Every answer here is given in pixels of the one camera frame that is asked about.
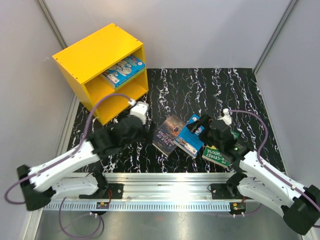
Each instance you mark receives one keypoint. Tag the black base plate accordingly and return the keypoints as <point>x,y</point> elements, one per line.
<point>115,191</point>
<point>219,191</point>

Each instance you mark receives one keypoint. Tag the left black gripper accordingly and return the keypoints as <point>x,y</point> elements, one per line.
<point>146,137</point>

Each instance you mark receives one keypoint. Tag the green Storey Treehouse book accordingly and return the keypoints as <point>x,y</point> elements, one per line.
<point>212,150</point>

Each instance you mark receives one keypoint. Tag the dark Tale of Two Cities book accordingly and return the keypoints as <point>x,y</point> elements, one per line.
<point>166,133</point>

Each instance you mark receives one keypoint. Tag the blue comic paperback book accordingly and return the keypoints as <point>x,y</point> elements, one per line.
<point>123,71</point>

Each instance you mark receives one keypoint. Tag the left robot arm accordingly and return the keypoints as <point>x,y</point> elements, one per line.
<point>43,183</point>

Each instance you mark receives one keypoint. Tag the yellow wooden shelf cabinet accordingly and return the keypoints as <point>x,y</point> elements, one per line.
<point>83,62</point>

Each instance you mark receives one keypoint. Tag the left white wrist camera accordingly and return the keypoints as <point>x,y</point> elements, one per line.
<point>139,109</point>

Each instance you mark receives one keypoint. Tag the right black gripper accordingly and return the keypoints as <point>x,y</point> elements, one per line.
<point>204,121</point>

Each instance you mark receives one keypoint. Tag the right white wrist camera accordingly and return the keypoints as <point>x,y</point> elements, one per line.
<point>226,117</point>

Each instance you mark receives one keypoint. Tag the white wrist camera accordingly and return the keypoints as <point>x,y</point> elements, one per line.
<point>139,109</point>
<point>226,117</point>

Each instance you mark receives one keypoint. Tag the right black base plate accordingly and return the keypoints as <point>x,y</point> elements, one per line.
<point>219,191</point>

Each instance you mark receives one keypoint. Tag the blue paperback with round badge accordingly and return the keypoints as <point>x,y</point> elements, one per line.
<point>190,142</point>

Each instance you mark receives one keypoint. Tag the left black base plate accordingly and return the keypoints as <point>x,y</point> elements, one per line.
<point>115,191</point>

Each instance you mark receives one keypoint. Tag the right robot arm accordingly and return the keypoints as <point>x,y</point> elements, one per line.
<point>257,179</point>

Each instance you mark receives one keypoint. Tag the white slotted cable duct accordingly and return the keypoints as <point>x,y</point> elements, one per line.
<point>131,206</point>

